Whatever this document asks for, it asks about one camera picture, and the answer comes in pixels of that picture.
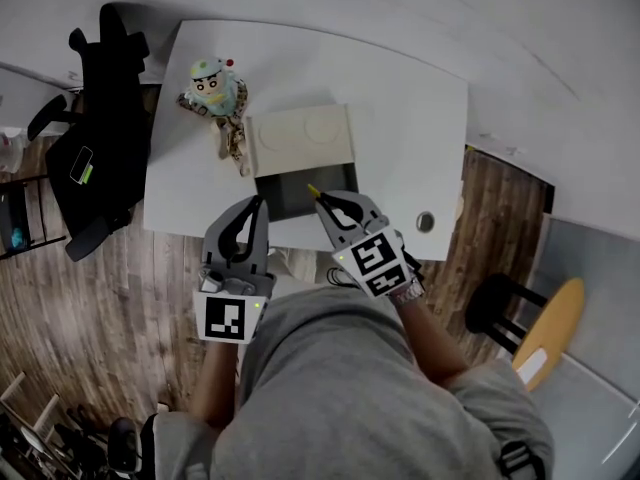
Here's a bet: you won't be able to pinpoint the cartoon doll with teal hat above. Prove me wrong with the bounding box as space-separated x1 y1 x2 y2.
175 56 252 178

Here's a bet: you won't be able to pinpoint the white box with lid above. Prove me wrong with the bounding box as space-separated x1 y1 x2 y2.
246 102 362 223

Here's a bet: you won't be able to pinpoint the black cable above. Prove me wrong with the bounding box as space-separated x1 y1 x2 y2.
326 266 357 289

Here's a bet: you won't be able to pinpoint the silver wrist bracelet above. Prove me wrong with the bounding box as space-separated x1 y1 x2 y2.
395 278 427 307

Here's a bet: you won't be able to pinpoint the person's right forearm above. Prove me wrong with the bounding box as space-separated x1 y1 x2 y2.
397 297 472 388

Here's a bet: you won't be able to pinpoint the black and white rounded device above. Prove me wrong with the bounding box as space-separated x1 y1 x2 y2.
106 416 143 474

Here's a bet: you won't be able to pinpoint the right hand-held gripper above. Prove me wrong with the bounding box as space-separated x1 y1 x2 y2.
314 190 426 301

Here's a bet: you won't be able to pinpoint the black metal shelf rack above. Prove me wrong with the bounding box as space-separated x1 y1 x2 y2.
0 175 68 262

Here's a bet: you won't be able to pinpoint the black stool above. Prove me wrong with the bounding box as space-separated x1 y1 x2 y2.
464 272 550 355

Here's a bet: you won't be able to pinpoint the round yellow wooden board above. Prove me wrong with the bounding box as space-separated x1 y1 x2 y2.
511 276 586 393

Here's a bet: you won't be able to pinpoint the black office chair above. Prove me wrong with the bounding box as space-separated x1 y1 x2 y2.
26 2 152 263

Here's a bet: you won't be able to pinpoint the person's grey sweatshirt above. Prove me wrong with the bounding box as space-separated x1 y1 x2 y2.
152 286 556 480

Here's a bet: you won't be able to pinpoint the white label sticker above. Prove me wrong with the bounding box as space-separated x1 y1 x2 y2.
518 349 548 385

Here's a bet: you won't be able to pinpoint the light wooden rack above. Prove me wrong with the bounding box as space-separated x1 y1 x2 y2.
0 370 62 444

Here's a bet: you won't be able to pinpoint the person's left forearm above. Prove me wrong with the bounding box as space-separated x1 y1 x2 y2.
191 339 242 428

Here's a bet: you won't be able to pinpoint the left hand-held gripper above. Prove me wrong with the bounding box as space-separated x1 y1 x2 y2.
192 195 278 345

